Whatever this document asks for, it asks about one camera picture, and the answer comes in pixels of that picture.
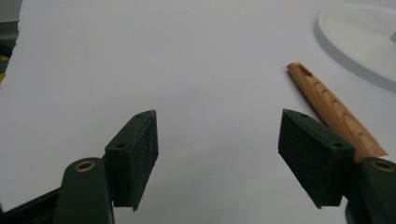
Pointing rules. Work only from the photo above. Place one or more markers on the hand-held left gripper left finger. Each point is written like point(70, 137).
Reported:
point(130, 161)

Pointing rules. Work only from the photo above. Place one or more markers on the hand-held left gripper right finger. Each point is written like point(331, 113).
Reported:
point(314, 155)

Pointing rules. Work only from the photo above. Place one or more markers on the white plate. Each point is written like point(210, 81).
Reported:
point(358, 34)

